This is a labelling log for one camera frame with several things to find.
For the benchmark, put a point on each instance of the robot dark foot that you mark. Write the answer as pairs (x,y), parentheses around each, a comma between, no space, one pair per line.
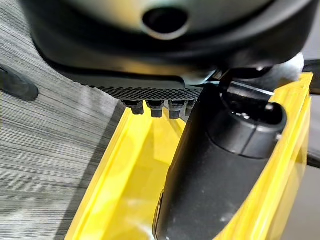
(17,85)

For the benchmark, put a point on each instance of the yellow plastic shelf bin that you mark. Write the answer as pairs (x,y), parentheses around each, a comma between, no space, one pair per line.
(140,175)

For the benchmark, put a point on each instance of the black sole-shaped part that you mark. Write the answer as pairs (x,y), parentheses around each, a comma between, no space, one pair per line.
(140,83)

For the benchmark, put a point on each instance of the robot left hand black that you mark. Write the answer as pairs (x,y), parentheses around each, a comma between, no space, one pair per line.
(105,40)

